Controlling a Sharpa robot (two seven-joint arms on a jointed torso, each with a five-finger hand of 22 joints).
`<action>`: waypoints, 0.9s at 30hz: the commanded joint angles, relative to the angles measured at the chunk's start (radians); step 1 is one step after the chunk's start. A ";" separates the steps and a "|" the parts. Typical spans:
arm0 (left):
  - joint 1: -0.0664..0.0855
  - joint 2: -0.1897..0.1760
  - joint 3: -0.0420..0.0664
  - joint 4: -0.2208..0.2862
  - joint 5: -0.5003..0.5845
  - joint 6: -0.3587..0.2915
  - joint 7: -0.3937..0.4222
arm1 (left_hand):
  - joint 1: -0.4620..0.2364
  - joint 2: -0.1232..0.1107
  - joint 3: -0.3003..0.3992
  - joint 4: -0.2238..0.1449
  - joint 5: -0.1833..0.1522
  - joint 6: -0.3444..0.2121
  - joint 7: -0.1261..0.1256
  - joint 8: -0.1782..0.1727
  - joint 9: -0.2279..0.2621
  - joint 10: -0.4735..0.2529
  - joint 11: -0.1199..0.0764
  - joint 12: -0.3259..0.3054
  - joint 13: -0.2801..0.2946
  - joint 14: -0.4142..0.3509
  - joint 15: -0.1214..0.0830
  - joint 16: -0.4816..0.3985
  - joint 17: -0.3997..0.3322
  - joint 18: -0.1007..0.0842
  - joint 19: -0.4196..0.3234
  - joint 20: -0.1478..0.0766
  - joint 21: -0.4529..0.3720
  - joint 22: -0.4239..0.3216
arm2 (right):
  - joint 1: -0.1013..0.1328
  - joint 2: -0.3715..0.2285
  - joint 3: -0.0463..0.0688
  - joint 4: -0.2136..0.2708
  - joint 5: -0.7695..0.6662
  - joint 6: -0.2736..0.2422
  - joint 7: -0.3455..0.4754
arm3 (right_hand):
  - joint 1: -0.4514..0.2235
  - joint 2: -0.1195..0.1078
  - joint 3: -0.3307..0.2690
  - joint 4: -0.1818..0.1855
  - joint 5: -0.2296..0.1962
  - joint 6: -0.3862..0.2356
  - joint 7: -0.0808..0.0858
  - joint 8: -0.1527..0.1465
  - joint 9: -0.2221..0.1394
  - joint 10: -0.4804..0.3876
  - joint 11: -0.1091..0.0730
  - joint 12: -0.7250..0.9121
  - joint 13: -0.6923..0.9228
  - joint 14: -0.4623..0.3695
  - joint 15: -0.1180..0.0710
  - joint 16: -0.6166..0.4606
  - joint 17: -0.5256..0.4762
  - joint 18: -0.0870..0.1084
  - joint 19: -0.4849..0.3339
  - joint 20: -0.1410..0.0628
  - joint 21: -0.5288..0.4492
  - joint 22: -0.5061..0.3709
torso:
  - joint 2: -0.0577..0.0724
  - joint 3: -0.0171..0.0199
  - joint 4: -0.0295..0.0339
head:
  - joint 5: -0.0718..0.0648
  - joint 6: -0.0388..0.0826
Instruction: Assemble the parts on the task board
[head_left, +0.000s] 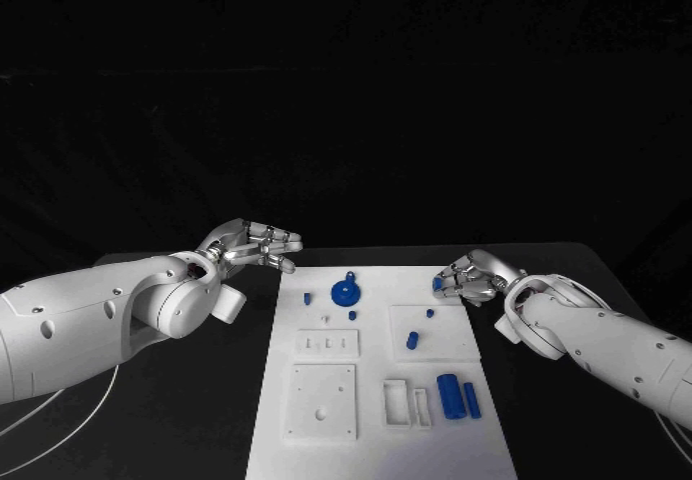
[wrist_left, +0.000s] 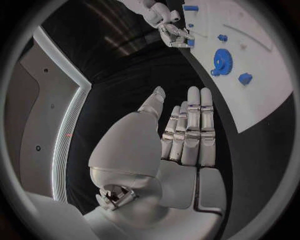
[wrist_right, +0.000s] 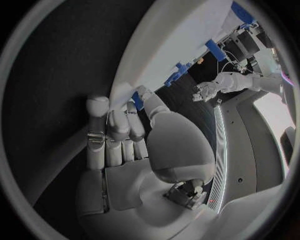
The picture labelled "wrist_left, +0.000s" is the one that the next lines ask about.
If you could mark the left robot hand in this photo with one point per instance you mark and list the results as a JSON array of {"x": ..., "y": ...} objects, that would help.
[{"x": 131, "y": 150}]

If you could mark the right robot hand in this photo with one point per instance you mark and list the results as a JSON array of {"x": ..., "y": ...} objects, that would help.
[{"x": 174, "y": 36}]

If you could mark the blue short cylinder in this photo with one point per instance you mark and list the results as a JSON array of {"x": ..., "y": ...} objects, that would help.
[{"x": 191, "y": 43}]

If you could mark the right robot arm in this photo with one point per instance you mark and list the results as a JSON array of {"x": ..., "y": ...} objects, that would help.
[{"x": 154, "y": 13}]

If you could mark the white task board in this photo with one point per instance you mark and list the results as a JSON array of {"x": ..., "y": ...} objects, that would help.
[{"x": 257, "y": 90}]

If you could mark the small blue plug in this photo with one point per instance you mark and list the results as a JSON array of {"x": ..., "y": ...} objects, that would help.
[{"x": 191, "y": 25}]

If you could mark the blue peg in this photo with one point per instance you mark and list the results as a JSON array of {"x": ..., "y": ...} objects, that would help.
[
  {"x": 214, "y": 73},
  {"x": 222, "y": 37}
]

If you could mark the blue gear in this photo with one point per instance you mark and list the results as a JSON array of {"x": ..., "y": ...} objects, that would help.
[{"x": 226, "y": 56}]

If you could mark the blue block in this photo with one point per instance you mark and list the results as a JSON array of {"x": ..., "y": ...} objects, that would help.
[{"x": 245, "y": 79}]

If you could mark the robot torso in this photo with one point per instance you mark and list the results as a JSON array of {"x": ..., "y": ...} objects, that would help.
[{"x": 46, "y": 112}]

